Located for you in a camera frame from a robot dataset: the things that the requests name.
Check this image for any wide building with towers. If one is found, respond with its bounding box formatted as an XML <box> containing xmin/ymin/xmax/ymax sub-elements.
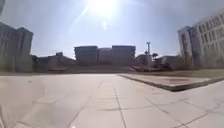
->
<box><xmin>73</xmin><ymin>44</ymin><xmax>137</xmax><ymax>66</ymax></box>

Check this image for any pole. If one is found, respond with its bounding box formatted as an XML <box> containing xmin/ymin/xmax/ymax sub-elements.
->
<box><xmin>146</xmin><ymin>41</ymin><xmax>152</xmax><ymax>73</ymax></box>

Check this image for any pale paved plaza ground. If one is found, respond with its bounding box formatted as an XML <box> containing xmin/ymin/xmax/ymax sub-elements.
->
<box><xmin>0</xmin><ymin>73</ymin><xmax>224</xmax><ymax>128</ymax></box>

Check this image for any raised paved platform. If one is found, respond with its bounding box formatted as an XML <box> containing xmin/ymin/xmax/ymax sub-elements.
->
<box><xmin>118</xmin><ymin>73</ymin><xmax>224</xmax><ymax>92</ymax></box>

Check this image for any low dark building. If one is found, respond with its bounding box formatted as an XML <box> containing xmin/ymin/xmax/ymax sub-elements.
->
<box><xmin>33</xmin><ymin>51</ymin><xmax>76</xmax><ymax>72</ymax></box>

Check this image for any grass strip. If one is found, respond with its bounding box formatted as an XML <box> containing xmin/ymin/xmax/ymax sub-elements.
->
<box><xmin>146</xmin><ymin>68</ymin><xmax>224</xmax><ymax>79</ymax></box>

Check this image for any pale multi-storey building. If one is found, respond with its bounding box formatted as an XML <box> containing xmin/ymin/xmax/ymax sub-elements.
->
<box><xmin>177</xmin><ymin>11</ymin><xmax>224</xmax><ymax>70</ymax></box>

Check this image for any grey multi-storey building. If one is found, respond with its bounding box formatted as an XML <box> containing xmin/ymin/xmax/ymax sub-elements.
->
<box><xmin>0</xmin><ymin>21</ymin><xmax>34</xmax><ymax>73</ymax></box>

